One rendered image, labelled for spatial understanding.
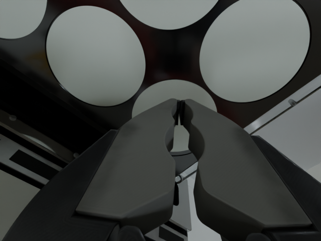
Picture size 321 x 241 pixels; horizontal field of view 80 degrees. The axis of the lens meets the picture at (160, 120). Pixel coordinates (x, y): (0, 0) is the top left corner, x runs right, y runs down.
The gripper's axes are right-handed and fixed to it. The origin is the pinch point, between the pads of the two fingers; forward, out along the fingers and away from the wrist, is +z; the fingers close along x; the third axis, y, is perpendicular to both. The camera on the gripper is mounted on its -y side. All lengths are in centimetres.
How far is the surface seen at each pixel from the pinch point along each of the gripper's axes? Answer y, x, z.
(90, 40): -1.9, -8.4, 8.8
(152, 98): 3.9, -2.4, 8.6
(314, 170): 104, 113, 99
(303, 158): 18.9, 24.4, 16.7
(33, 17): -3.7, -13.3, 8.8
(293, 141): 15.1, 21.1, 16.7
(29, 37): -2.0, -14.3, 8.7
